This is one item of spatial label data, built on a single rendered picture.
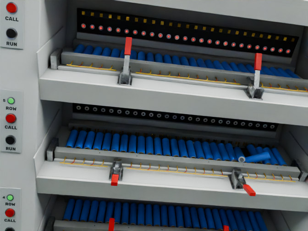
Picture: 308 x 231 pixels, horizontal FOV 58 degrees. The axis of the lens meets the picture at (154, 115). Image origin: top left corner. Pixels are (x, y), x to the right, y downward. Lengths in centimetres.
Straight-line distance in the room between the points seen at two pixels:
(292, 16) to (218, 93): 20
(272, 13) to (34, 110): 49
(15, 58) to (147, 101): 25
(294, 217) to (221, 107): 37
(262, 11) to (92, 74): 35
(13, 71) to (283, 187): 61
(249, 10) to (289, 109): 21
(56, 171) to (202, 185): 31
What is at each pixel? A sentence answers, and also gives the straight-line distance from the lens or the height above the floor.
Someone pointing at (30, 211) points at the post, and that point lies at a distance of 66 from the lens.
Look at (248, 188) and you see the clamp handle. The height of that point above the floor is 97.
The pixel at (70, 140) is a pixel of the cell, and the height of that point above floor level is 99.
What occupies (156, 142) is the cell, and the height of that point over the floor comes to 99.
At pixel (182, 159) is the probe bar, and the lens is 64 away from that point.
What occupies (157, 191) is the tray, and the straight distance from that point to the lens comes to 61.
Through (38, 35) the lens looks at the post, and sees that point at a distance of 56.
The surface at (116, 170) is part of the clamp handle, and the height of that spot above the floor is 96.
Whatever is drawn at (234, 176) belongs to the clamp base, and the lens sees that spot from 65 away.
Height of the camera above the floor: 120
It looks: 12 degrees down
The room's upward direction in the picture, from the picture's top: 7 degrees clockwise
